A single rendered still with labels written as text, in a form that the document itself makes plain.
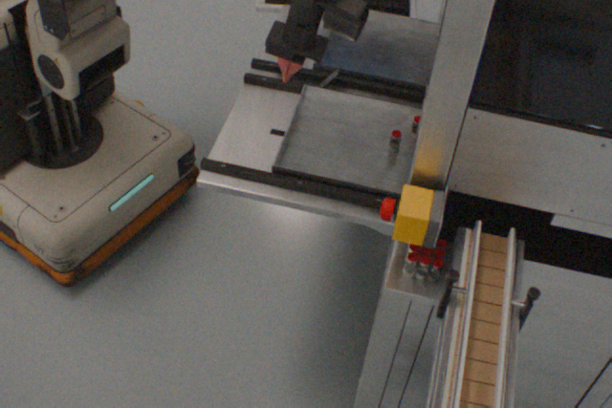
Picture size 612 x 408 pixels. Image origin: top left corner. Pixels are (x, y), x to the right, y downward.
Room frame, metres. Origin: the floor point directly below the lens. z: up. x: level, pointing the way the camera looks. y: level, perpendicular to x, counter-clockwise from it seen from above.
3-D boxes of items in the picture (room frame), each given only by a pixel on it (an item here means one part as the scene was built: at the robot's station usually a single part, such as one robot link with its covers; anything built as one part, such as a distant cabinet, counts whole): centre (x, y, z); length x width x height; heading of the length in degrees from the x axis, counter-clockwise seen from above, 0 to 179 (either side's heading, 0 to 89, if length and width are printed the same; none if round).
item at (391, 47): (1.44, -0.19, 0.90); 0.34 x 0.26 x 0.04; 80
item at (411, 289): (0.81, -0.23, 0.87); 0.14 x 0.13 x 0.02; 80
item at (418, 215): (0.84, -0.20, 1.00); 0.08 x 0.07 x 0.07; 80
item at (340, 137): (1.10, -0.13, 0.90); 0.34 x 0.26 x 0.04; 80
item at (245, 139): (1.28, -0.09, 0.87); 0.70 x 0.48 x 0.02; 170
